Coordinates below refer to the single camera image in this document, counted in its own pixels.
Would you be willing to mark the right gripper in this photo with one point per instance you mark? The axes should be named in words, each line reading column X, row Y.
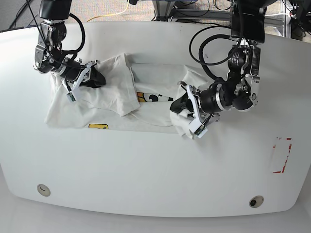
column 50, row 57

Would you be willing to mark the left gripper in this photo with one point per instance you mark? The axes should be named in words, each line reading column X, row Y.
column 238, row 91

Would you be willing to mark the white printed t-shirt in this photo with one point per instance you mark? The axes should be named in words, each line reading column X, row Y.
column 136, row 97

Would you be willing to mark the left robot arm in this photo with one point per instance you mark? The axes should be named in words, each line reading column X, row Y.
column 246, row 23

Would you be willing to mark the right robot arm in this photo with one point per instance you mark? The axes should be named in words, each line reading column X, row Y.
column 56, row 10

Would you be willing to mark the red tape rectangle marking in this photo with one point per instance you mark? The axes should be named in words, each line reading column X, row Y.
column 280, row 154

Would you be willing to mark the left table grommet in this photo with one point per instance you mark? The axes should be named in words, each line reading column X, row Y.
column 43, row 190

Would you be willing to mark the table grommet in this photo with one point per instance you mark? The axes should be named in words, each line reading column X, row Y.
column 256, row 201
column 43, row 190

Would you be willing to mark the right table grommet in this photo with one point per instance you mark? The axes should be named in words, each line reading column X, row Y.
column 256, row 201

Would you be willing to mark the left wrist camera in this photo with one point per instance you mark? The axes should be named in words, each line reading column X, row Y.
column 197, row 128

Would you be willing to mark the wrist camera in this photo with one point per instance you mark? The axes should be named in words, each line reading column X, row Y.
column 197, row 128
column 72, row 96

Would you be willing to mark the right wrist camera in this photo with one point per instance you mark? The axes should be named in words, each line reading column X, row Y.
column 72, row 96

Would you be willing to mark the aluminium table frame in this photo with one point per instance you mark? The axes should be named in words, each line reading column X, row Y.
column 164, row 11

